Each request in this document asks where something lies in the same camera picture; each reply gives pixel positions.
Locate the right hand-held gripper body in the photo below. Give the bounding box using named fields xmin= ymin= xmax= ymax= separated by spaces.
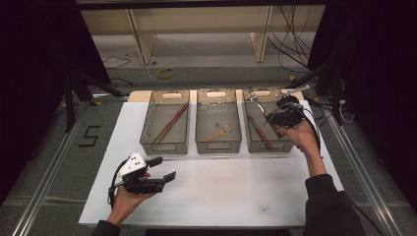
xmin=276 ymin=85 xmax=311 ymax=129

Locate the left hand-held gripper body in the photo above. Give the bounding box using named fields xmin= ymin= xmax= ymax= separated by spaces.
xmin=112 ymin=151 xmax=166 ymax=196

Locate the wooden-handled table knife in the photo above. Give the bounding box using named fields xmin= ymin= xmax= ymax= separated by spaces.
xmin=248 ymin=115 xmax=273 ymax=150

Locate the wooden-handled metal fork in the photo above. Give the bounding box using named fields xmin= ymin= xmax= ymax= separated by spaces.
xmin=248 ymin=90 xmax=283 ymax=140

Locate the grey translucent plastic bin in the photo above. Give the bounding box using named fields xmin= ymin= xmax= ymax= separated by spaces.
xmin=241 ymin=88 xmax=299 ymax=154
xmin=195 ymin=88 xmax=243 ymax=155
xmin=140 ymin=89 xmax=191 ymax=156

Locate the person's left hand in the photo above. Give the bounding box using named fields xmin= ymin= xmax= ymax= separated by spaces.
xmin=107 ymin=188 xmax=155 ymax=227

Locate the person's right hand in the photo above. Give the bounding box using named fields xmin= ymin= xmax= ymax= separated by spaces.
xmin=278 ymin=121 xmax=321 ymax=160

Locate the white table cover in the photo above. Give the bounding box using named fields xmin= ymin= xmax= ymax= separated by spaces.
xmin=78 ymin=99 xmax=360 ymax=229

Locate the black metal stand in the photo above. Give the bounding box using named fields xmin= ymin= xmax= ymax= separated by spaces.
xmin=63 ymin=72 xmax=126 ymax=134
xmin=284 ymin=58 xmax=343 ymax=126

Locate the yellow tape roll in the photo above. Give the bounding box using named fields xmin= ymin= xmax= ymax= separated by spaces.
xmin=156 ymin=67 xmax=176 ymax=80

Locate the black curtain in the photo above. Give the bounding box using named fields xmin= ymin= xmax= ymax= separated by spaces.
xmin=308 ymin=0 xmax=417 ymax=210
xmin=0 ymin=0 xmax=111 ymax=205

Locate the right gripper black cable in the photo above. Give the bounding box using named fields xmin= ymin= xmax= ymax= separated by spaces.
xmin=284 ymin=101 xmax=324 ymax=159

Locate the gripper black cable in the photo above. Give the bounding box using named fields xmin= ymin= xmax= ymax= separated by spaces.
xmin=107 ymin=158 xmax=127 ymax=209
xmin=284 ymin=101 xmax=324 ymax=159

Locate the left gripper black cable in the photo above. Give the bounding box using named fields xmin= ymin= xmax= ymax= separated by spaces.
xmin=107 ymin=158 xmax=127 ymax=209

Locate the white looped cable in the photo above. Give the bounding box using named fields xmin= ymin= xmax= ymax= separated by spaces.
xmin=338 ymin=98 xmax=355 ymax=125

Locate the bundle of black cables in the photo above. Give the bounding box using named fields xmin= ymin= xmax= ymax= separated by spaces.
xmin=267 ymin=4 xmax=313 ymax=75

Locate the white floor cable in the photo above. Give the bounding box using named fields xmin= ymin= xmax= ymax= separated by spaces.
xmin=141 ymin=62 xmax=224 ymax=89

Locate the aluminium floor rail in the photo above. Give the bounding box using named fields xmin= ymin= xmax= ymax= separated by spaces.
xmin=11 ymin=92 xmax=131 ymax=236
xmin=323 ymin=107 xmax=403 ymax=236

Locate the thin black floor cable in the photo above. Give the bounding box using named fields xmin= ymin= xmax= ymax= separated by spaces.
xmin=101 ymin=55 xmax=132 ymax=71

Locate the light wooden furniture frame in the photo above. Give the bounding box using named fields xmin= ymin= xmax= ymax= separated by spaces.
xmin=80 ymin=4 xmax=326 ymax=66

